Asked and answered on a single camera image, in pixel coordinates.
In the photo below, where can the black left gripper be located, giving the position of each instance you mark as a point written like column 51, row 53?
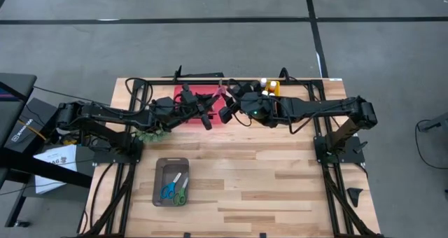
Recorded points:
column 175, row 108

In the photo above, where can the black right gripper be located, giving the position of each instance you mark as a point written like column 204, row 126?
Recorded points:
column 245, row 103

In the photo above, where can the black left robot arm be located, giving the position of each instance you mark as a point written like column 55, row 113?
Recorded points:
column 105, row 113

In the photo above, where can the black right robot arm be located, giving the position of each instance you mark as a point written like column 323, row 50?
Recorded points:
column 315, row 106

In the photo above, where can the pink plastic tray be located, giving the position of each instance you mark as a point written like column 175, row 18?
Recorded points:
column 178, row 91

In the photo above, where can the yellow plastic basket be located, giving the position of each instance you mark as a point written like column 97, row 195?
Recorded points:
column 276, row 89

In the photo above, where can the black plastic clamp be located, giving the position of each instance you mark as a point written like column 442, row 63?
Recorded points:
column 284, row 73

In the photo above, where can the green artificial plant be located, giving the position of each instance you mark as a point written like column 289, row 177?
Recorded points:
column 154, row 136

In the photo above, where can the grey plastic bin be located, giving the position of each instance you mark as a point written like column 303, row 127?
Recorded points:
column 164, row 166

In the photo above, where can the black triangular plastic piece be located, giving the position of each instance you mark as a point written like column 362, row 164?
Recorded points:
column 354, row 196

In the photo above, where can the white paper sheet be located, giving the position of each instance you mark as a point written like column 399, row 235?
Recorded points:
column 56, row 157

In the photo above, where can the black equipment box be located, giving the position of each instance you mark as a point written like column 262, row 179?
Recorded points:
column 31, row 122

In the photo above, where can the black desk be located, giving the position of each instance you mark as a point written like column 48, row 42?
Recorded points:
column 14, row 84

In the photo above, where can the black metal bracket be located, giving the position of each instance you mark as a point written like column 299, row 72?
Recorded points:
column 203, row 75

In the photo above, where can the black aluminium frame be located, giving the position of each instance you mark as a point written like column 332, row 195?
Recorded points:
column 161, row 82

